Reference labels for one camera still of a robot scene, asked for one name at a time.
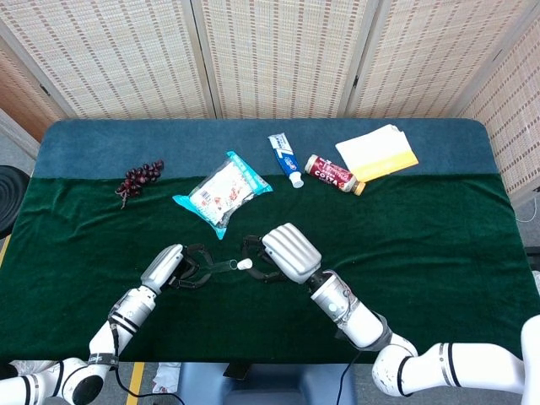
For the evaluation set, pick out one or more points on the white folded cloth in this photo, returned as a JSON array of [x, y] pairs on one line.
[[371, 145]]

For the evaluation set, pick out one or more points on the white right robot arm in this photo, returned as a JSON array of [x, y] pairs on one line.
[[358, 322]]

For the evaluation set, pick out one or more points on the white crumpled paper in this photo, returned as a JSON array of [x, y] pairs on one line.
[[166, 377]]

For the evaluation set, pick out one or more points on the black round stool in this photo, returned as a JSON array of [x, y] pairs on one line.
[[10, 198]]

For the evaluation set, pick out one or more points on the small black flat device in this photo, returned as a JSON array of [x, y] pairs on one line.
[[236, 371]]

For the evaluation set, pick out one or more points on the dark red grape bunch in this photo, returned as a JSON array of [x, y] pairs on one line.
[[137, 179]]

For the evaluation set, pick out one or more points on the teal-edged clear snack packet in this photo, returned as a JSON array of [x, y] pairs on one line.
[[219, 194]]

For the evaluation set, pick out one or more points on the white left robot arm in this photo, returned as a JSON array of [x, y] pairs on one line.
[[126, 314]]

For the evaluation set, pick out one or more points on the woven bamboo folding screen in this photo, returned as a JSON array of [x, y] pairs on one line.
[[278, 55]]

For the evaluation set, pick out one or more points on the transparent glass test tube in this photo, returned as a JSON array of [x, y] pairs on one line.
[[223, 266]]

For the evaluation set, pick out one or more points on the blue white toothpaste tube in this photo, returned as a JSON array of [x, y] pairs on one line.
[[287, 160]]

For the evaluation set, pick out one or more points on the red Costa coffee bottle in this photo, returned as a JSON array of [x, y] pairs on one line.
[[331, 173]]

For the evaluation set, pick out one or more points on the dark green velvet cloth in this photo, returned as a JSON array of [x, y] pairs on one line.
[[379, 236]]

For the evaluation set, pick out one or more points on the yellow folded cloth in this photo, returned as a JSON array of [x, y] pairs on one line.
[[396, 162]]

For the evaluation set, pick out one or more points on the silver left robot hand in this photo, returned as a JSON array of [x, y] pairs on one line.
[[162, 268]]

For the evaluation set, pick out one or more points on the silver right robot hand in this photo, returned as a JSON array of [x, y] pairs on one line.
[[291, 251]]

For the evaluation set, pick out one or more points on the blue table cover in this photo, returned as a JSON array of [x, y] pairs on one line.
[[169, 139]]

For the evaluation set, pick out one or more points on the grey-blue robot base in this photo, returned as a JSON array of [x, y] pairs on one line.
[[274, 386]]

